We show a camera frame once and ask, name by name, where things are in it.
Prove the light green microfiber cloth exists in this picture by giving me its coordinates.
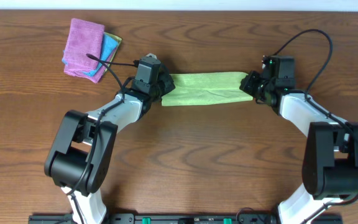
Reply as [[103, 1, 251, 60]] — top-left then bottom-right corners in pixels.
[[162, 72, 253, 106]]

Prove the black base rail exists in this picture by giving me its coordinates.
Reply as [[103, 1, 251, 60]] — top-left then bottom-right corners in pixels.
[[28, 213, 343, 224]]

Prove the green folded cloth under stack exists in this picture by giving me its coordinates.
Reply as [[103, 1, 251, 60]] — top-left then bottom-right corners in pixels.
[[106, 32, 122, 62]]

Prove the blue folded cloth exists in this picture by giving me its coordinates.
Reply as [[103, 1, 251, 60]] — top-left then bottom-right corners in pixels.
[[62, 32, 122, 83]]

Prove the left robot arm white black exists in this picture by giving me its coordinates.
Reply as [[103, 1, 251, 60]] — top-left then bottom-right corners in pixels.
[[44, 63, 175, 223]]

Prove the purple folded cloth on top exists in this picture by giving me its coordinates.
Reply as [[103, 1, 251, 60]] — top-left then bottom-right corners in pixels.
[[62, 18, 104, 72]]

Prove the purple folded cloth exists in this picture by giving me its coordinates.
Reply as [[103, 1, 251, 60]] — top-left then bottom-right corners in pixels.
[[63, 46, 118, 84], [62, 18, 104, 72]]

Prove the purple folded cloth at bottom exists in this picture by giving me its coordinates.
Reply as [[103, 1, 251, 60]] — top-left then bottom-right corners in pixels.
[[63, 46, 118, 84]]

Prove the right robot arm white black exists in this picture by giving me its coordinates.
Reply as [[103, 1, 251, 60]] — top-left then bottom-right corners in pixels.
[[239, 71, 358, 223]]

